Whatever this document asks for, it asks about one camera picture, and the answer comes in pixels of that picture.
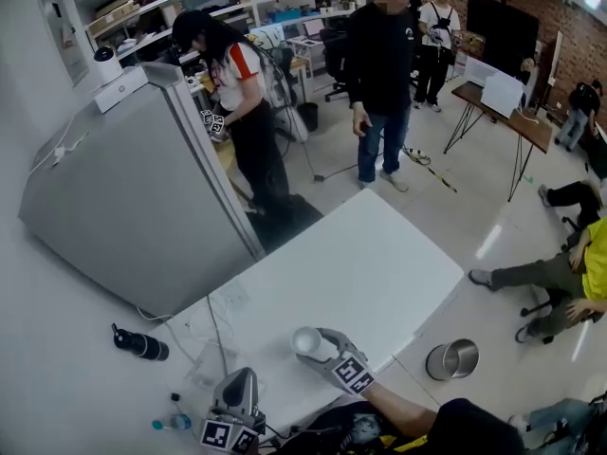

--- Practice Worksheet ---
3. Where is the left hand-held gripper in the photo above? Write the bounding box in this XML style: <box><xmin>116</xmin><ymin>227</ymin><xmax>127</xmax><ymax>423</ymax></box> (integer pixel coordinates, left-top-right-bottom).
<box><xmin>199</xmin><ymin>366</ymin><xmax>267</xmax><ymax>455</ymax></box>

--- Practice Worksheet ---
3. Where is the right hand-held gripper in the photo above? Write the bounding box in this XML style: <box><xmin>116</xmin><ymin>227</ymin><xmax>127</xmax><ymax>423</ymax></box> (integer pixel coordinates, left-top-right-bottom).
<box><xmin>295</xmin><ymin>327</ymin><xmax>377</xmax><ymax>396</ymax></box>

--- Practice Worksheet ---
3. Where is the white paper cup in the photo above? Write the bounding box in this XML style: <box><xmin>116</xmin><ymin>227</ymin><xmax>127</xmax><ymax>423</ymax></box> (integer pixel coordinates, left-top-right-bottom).
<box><xmin>290</xmin><ymin>326</ymin><xmax>334</xmax><ymax>357</ymax></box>

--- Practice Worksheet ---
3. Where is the person's right forearm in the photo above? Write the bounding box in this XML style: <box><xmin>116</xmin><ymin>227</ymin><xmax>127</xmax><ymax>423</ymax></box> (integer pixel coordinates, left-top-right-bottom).
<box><xmin>363</xmin><ymin>381</ymin><xmax>443</xmax><ymax>439</ymax></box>

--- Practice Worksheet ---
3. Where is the clear plastic container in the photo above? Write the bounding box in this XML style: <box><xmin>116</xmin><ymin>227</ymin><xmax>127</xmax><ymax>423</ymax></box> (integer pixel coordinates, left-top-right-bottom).
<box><xmin>183</xmin><ymin>342</ymin><xmax>239</xmax><ymax>389</ymax></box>

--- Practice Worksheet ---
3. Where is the clear plastic bottle blue cap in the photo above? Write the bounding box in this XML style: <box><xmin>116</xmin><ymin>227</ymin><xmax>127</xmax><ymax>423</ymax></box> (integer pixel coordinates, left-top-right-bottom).
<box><xmin>151</xmin><ymin>412</ymin><xmax>193</xmax><ymax>433</ymax></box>

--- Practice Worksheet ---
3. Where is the black water bottle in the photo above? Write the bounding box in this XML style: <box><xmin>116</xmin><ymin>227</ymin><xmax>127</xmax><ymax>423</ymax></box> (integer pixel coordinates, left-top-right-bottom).
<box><xmin>111</xmin><ymin>322</ymin><xmax>171</xmax><ymax>363</ymax></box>

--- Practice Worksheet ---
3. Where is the black floor mat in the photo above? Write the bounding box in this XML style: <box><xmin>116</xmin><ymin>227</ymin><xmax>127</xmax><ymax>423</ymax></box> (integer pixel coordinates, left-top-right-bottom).
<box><xmin>245</xmin><ymin>193</ymin><xmax>325</xmax><ymax>256</ymax></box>

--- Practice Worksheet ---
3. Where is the person's black shirt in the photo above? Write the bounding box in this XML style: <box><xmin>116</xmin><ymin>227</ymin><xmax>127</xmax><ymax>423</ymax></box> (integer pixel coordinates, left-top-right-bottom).
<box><xmin>278</xmin><ymin>397</ymin><xmax>526</xmax><ymax>455</ymax></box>

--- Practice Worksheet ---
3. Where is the black swivel chair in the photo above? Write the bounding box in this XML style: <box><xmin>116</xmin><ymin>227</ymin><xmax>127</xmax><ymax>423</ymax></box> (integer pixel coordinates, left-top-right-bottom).
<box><xmin>518</xmin><ymin>285</ymin><xmax>572</xmax><ymax>346</ymax></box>

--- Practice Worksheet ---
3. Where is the black waste basket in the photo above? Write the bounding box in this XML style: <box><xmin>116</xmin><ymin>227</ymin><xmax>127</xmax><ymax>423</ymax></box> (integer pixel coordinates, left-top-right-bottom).
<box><xmin>297</xmin><ymin>101</ymin><xmax>321</xmax><ymax>134</ymax></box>

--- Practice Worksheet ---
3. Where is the grey metal cabinet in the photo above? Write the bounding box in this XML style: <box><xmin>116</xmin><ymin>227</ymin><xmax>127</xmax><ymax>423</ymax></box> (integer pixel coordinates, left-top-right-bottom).
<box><xmin>17</xmin><ymin>61</ymin><xmax>266</xmax><ymax>319</ymax></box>

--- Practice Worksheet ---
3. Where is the black office chair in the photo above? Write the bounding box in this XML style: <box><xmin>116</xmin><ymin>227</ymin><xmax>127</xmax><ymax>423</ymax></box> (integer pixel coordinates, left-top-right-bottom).
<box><xmin>319</xmin><ymin>27</ymin><xmax>353</xmax><ymax>104</ymax></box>

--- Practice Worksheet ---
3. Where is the wooden table with metal legs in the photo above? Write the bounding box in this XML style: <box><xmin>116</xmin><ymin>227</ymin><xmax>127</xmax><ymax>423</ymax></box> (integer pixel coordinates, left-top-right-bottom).
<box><xmin>442</xmin><ymin>80</ymin><xmax>556</xmax><ymax>204</ymax></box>

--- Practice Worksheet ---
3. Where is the large white box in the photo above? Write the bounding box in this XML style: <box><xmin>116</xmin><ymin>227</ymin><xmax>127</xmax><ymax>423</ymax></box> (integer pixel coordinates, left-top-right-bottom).
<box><xmin>479</xmin><ymin>70</ymin><xmax>525</xmax><ymax>119</ymax></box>
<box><xmin>463</xmin><ymin>55</ymin><xmax>500</xmax><ymax>89</ymax></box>

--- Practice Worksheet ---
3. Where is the open laptop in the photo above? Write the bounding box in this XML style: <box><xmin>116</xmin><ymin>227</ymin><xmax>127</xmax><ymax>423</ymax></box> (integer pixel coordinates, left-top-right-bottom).
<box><xmin>302</xmin><ymin>18</ymin><xmax>327</xmax><ymax>43</ymax></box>

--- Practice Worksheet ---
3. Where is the computer monitor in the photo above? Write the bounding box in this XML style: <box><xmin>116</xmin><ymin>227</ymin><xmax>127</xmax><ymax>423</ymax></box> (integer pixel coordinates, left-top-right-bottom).
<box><xmin>248</xmin><ymin>22</ymin><xmax>286</xmax><ymax>49</ymax></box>

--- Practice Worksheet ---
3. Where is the white cardboard box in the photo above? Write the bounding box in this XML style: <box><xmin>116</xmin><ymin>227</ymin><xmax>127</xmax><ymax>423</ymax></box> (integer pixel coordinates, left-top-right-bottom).
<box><xmin>91</xmin><ymin>65</ymin><xmax>150</xmax><ymax>115</ymax></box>

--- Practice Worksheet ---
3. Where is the white round-headed device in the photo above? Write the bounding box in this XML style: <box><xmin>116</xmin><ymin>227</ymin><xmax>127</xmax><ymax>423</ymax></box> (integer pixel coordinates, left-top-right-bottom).
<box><xmin>93</xmin><ymin>45</ymin><xmax>126</xmax><ymax>87</ymax></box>

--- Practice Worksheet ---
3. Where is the black television screen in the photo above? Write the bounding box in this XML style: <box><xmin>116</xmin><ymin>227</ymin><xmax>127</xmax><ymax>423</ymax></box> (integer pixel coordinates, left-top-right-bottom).
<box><xmin>466</xmin><ymin>0</ymin><xmax>541</xmax><ymax>66</ymax></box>

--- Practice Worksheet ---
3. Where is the grey cable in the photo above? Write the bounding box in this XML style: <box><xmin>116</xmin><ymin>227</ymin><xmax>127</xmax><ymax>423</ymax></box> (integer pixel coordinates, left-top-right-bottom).
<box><xmin>205</xmin><ymin>294</ymin><xmax>230</xmax><ymax>378</ymax></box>

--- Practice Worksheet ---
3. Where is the white cable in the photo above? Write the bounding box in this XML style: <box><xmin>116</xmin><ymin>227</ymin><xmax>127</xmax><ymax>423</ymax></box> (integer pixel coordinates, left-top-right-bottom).
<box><xmin>136</xmin><ymin>304</ymin><xmax>203</xmax><ymax>370</ymax></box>

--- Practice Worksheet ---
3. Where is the power strip with cable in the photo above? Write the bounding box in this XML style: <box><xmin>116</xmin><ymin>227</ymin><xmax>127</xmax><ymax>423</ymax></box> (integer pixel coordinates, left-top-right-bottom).
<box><xmin>401</xmin><ymin>145</ymin><xmax>459</xmax><ymax>194</ymax></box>

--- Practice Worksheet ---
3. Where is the white charger with cable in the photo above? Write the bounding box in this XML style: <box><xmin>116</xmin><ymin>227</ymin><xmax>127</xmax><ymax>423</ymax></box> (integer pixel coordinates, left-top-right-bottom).
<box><xmin>28</xmin><ymin>111</ymin><xmax>92</xmax><ymax>175</ymax></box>

